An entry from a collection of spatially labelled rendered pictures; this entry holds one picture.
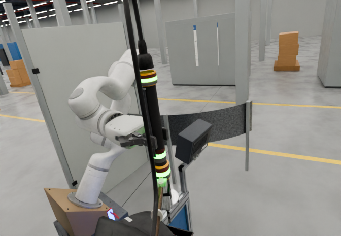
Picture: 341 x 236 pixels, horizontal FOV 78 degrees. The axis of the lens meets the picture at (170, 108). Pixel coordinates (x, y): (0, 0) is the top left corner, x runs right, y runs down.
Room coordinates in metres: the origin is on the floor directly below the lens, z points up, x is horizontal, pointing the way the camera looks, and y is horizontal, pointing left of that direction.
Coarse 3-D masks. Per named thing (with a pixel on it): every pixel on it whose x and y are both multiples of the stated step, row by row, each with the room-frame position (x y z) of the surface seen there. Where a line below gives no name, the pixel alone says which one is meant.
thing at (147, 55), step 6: (138, 42) 0.46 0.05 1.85; (144, 42) 0.46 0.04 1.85; (138, 48) 0.46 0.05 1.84; (144, 48) 0.45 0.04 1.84; (138, 54) 0.46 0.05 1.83; (144, 54) 0.45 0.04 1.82; (150, 54) 0.46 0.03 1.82; (138, 60) 0.45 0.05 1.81; (144, 60) 0.44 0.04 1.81; (150, 60) 0.45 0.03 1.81; (144, 66) 0.44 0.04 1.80; (150, 66) 0.45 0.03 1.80; (168, 180) 0.45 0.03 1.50
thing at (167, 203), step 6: (162, 186) 0.41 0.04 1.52; (168, 186) 0.43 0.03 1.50; (168, 192) 0.41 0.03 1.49; (174, 192) 0.47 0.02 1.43; (162, 198) 0.42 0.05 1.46; (168, 198) 0.42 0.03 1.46; (174, 198) 0.45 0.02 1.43; (162, 204) 0.42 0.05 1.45; (168, 204) 0.42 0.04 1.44; (174, 204) 0.43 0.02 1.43
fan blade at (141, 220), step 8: (128, 216) 0.65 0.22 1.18; (136, 216) 0.65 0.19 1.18; (144, 216) 0.65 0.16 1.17; (128, 224) 0.60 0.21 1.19; (136, 224) 0.60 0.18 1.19; (144, 224) 0.60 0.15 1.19; (160, 224) 0.60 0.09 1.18; (144, 232) 0.56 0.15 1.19; (160, 232) 0.55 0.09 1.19; (168, 232) 0.55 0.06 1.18
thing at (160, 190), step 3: (159, 189) 0.40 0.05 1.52; (162, 189) 0.40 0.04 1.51; (159, 192) 0.39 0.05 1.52; (162, 192) 0.39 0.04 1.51; (159, 195) 0.38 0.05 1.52; (162, 195) 0.38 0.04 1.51; (159, 198) 0.37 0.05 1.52; (159, 201) 0.36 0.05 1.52; (159, 204) 0.35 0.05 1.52; (159, 207) 0.35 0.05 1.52; (159, 216) 0.32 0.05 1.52; (159, 219) 0.32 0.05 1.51; (159, 222) 0.31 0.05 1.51; (159, 225) 0.31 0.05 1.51; (156, 228) 0.29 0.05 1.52; (156, 231) 0.29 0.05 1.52; (156, 234) 0.28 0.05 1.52
